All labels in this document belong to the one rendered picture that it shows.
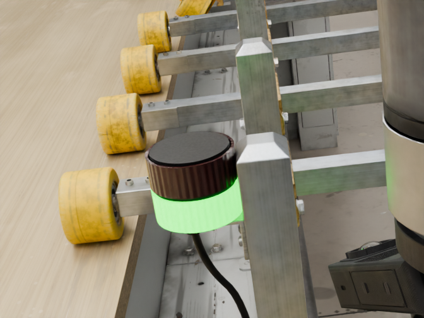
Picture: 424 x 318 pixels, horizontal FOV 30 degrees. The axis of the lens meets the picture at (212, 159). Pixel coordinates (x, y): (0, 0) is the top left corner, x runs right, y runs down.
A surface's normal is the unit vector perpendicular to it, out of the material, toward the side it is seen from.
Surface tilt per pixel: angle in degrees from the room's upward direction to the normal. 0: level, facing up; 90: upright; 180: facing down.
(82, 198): 50
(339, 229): 0
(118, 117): 58
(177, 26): 90
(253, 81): 90
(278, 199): 90
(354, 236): 0
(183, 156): 0
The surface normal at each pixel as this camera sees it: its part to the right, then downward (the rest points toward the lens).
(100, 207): -0.07, 0.02
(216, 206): 0.45, 0.29
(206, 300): -0.14, -0.91
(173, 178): -0.37, 0.41
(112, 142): 0.00, 0.60
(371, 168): -0.03, 0.40
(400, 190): -0.92, 0.27
